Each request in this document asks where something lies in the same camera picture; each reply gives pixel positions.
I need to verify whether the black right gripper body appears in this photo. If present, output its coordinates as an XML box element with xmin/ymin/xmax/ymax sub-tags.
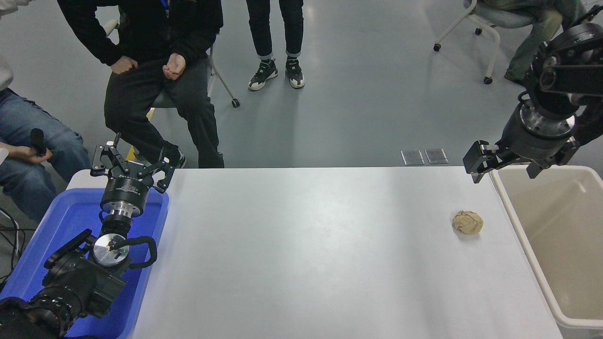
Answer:
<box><xmin>499</xmin><ymin>111</ymin><xmax>580</xmax><ymax>168</ymax></box>

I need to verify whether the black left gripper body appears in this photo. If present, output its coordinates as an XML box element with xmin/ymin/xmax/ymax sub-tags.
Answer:
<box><xmin>100</xmin><ymin>161</ymin><xmax>155</xmax><ymax>209</ymax></box>

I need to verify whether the tan paper ball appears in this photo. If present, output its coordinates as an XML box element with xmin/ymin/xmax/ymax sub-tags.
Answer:
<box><xmin>452</xmin><ymin>210</ymin><xmax>484</xmax><ymax>235</ymax></box>

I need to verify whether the black handheld device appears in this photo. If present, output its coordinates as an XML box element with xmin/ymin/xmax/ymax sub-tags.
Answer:
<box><xmin>30</xmin><ymin>128</ymin><xmax>48</xmax><ymax>157</ymax></box>

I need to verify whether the person's hand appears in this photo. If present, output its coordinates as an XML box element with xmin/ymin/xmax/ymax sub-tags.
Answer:
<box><xmin>7</xmin><ymin>143</ymin><xmax>53</xmax><ymax>164</ymax></box>

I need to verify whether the seated person's right hand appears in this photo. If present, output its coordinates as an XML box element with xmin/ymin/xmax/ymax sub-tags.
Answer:
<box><xmin>111</xmin><ymin>56</ymin><xmax>139</xmax><ymax>75</ymax></box>

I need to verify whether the seated person's left hand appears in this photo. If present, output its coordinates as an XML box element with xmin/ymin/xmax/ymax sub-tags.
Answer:
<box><xmin>163</xmin><ymin>53</ymin><xmax>187</xmax><ymax>81</ymax></box>

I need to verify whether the blue plastic tray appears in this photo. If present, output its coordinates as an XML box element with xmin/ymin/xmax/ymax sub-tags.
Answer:
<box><xmin>0</xmin><ymin>187</ymin><xmax>170</xmax><ymax>339</ymax></box>

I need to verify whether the large pale bin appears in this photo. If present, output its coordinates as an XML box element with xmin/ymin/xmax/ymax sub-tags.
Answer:
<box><xmin>489</xmin><ymin>165</ymin><xmax>603</xmax><ymax>339</ymax></box>

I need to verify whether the grey wheeled chair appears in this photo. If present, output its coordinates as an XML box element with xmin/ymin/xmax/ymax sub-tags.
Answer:
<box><xmin>104</xmin><ymin>19</ymin><xmax>241</xmax><ymax>110</ymax></box>

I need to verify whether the seated person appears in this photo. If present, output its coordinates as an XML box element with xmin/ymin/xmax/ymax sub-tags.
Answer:
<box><xmin>57</xmin><ymin>0</ymin><xmax>225</xmax><ymax>169</ymax></box>
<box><xmin>481</xmin><ymin>0</ymin><xmax>587</xmax><ymax>85</ymax></box>

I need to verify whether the white-framed wheeled chair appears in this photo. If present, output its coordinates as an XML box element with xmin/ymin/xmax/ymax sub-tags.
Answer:
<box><xmin>433</xmin><ymin>0</ymin><xmax>535</xmax><ymax>85</ymax></box>

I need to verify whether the thin black cable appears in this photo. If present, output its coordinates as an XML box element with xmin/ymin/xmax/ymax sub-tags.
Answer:
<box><xmin>0</xmin><ymin>207</ymin><xmax>22</xmax><ymax>283</ymax></box>

